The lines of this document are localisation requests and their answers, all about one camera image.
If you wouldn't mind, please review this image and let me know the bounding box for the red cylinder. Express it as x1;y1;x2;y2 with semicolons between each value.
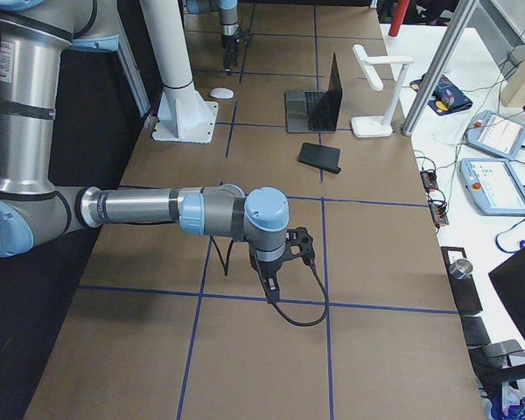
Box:
388;0;410;38

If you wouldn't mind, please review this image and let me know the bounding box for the white computer mouse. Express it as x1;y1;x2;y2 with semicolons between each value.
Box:
209;87;235;100

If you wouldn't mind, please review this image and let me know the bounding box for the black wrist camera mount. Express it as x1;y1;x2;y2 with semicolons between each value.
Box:
283;227;315;266

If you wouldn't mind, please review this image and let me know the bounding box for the teach pendant near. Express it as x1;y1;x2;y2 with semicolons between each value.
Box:
458;158;525;216

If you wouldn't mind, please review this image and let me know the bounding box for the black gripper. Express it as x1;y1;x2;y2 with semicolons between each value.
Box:
220;25;252;73
249;247;289;303

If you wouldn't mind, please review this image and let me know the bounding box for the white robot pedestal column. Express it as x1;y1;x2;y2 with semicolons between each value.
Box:
140;0;219;144

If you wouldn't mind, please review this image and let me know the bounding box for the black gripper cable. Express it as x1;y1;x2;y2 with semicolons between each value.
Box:
253;257;329;328

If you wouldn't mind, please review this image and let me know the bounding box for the white desk lamp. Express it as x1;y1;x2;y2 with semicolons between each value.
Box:
350;44;415;138

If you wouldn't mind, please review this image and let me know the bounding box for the metal cylinder weight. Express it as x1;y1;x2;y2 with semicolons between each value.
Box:
448;258;473;280

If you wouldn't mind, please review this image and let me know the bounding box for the aluminium frame post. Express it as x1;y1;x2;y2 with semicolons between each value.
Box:
401;0;480;137

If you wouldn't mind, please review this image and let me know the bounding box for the orange black hub near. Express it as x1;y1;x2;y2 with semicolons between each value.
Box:
428;199;449;228

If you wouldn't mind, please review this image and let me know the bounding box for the teach pendant far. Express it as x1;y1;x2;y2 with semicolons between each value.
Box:
465;110;525;161

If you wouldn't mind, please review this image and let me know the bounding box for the dark blue space pencil case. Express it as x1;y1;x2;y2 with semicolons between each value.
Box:
428;74;473;116

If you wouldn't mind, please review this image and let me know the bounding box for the orange black hub far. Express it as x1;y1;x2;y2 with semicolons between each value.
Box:
420;169;438;193

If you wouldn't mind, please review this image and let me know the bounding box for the teach pendant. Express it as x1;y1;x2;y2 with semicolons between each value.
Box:
458;158;525;216
465;110;525;161

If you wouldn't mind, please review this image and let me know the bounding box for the grey laptop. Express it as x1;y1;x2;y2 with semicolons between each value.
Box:
284;53;343;133

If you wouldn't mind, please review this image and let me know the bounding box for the black mouse pad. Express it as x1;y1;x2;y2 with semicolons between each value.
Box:
297;142;341;174

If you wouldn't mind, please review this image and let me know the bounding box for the orange black hub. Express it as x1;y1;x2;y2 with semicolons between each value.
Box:
428;199;449;228
420;169;438;193

